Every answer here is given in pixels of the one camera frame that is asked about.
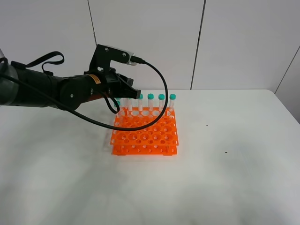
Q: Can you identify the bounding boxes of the orange test tube rack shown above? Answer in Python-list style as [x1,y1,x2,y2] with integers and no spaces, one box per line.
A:
[110,107,179,156]

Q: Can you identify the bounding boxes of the clear test tube teal cap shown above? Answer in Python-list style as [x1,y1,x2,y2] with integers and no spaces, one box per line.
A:
[127,98,133,124]

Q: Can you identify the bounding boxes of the second row tube teal cap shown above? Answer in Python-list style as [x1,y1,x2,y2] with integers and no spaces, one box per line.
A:
[114,102,124,127]

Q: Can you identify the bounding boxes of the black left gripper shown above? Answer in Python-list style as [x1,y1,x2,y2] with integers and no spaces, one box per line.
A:
[83,68,141,99]

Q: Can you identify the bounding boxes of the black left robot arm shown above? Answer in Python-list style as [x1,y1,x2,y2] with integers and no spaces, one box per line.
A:
[0,45,141,110]

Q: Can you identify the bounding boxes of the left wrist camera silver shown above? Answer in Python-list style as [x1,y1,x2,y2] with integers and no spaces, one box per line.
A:
[90,44,138,73]

